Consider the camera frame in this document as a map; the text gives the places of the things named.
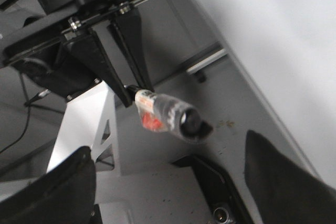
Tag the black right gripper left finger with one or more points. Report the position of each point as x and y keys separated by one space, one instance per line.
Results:
x=66 y=194

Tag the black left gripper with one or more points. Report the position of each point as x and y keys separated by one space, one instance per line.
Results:
x=62 y=52

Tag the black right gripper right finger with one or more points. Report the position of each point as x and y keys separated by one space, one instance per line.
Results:
x=283 y=191

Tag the black white whiteboard marker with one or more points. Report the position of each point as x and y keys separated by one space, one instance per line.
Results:
x=164 y=113

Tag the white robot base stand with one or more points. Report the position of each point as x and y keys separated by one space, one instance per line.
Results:
x=89 y=120

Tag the white whiteboard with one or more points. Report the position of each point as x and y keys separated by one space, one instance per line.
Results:
x=287 y=50

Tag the black floor plate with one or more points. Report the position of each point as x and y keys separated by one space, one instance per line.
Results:
x=221 y=194

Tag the aluminium frame bar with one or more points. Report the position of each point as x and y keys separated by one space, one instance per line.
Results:
x=196 y=69

